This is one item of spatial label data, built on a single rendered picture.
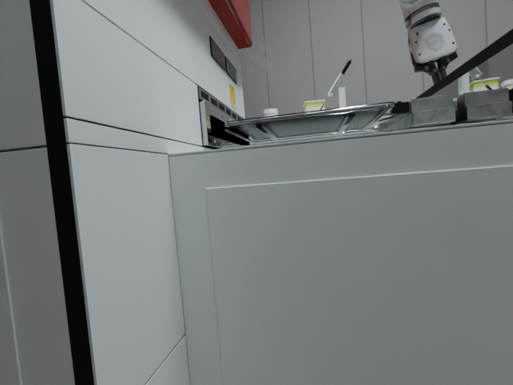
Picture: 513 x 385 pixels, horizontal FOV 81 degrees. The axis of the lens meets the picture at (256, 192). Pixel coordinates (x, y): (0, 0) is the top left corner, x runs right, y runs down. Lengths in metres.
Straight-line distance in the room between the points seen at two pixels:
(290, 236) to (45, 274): 0.31
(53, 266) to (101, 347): 0.10
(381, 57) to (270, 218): 2.35
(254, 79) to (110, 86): 2.48
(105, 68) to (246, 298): 0.37
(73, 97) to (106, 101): 0.05
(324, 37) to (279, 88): 0.53
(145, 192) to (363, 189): 0.31
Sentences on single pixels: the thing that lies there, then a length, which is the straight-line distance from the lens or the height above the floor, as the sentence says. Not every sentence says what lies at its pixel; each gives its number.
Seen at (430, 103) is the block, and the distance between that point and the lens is 0.75.
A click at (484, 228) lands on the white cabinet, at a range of 0.51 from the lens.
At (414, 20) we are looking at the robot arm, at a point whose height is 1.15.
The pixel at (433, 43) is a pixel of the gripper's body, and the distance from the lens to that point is 0.99.
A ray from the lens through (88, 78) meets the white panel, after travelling 0.39.
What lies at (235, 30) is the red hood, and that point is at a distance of 1.05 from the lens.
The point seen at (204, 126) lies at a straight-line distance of 0.67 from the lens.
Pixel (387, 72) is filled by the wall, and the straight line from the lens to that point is 2.69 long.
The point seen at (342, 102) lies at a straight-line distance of 1.11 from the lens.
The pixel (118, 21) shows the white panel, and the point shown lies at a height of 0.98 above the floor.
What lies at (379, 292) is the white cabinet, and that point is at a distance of 0.49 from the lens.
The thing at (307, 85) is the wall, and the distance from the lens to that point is 2.71.
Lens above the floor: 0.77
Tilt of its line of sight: 3 degrees down
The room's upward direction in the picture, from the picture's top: 5 degrees counter-clockwise
